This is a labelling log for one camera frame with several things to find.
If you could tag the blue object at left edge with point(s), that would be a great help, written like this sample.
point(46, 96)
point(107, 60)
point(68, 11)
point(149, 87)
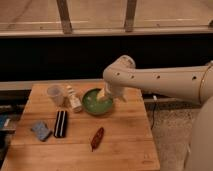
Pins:
point(4, 122)

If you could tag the black striped case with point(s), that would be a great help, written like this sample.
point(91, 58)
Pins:
point(60, 124)

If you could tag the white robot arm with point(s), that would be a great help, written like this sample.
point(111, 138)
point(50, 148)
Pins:
point(193, 84)

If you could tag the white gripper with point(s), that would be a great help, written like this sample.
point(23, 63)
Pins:
point(111, 91)

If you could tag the red chili pepper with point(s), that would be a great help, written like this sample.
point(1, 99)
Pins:
point(97, 138)

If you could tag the green ceramic bowl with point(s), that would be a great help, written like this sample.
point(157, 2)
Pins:
point(94, 106)

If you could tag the white plastic bottle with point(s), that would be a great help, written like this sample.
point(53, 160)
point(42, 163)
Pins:
point(74, 100)

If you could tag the clear plastic cup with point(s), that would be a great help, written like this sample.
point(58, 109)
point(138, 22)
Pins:
point(55, 93)

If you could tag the blue sponge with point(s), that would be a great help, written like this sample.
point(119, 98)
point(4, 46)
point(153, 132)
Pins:
point(41, 130)

